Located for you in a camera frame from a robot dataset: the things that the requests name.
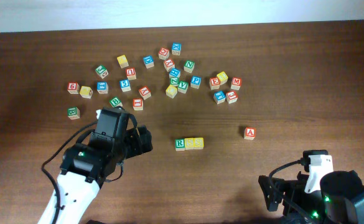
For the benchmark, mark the green J block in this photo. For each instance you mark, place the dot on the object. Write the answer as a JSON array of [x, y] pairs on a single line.
[[101, 71]]

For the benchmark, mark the red 3 block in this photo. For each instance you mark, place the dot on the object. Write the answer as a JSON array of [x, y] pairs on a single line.
[[231, 97]]

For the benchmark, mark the blue X block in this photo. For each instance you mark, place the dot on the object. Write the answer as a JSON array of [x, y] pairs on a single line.
[[176, 48]]

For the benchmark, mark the green B block centre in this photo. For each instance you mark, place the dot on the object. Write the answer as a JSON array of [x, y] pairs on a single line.
[[116, 102]]

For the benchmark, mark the red Y block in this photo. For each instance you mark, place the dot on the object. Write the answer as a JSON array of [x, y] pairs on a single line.
[[144, 92]]

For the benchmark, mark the green N block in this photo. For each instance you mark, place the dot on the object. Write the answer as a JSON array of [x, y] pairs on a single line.
[[189, 66]]

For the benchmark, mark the yellow block far left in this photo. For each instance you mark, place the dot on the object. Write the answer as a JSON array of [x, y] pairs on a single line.
[[86, 92]]

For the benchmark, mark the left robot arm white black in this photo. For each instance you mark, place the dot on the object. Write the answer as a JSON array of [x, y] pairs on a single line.
[[100, 148]]

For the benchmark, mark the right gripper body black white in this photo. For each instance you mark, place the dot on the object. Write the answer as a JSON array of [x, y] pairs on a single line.
[[292, 193]]

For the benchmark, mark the blue 5 block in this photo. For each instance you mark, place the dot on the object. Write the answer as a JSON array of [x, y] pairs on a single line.
[[125, 85]]

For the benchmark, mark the red U block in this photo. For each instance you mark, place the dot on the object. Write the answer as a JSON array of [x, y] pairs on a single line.
[[131, 74]]

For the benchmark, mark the red M block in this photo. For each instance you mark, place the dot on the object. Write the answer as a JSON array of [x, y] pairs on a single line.
[[236, 83]]

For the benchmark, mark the green R block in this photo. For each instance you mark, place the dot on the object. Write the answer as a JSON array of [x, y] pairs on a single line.
[[180, 144]]

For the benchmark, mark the blue P block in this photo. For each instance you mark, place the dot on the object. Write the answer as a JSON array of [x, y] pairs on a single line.
[[195, 82]]

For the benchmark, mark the red I block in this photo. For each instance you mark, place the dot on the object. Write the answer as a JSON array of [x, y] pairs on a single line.
[[138, 104]]

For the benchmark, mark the yellow S block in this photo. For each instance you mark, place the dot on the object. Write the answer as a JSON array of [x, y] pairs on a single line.
[[198, 143], [189, 143]]

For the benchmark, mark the blue block lower right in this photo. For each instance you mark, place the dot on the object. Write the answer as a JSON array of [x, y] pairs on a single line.
[[219, 97]]

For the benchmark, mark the red 6 block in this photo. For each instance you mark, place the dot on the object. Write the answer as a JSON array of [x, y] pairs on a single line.
[[73, 88]]

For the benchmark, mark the green b block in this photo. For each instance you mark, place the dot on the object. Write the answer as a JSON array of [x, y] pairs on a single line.
[[116, 102], [73, 113]]

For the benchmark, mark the yellow C block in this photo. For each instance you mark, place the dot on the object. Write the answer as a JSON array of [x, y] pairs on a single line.
[[171, 91]]

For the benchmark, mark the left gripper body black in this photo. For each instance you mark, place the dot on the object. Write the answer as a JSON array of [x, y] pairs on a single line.
[[137, 143]]

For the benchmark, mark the blue H block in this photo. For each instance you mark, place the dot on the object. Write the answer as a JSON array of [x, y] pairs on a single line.
[[174, 73]]

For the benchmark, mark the green V block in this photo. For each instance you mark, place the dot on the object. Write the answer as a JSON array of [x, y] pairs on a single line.
[[182, 87]]

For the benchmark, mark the red A block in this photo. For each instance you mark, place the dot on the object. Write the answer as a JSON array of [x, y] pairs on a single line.
[[249, 133]]

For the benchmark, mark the green B block far left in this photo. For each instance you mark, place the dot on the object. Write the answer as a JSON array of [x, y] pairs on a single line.
[[73, 113]]

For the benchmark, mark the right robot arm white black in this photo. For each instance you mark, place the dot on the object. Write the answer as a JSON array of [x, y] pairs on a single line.
[[312, 192]]

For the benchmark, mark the blue D block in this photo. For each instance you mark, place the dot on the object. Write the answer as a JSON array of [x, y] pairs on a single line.
[[148, 61]]

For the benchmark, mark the yellow block by E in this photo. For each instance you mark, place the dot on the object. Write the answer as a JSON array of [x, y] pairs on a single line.
[[223, 77]]

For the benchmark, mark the yellow block top left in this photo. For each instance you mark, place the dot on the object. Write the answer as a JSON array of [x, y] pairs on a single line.
[[122, 60]]

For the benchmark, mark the red E block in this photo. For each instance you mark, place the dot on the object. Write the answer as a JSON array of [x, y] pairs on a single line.
[[214, 83]]

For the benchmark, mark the red C block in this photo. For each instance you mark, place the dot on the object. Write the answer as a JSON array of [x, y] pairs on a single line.
[[163, 53]]

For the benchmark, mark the red K block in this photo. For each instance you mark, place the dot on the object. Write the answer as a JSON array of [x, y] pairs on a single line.
[[169, 64]]

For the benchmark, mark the green Z block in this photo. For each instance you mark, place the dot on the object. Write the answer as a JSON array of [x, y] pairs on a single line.
[[174, 81]]

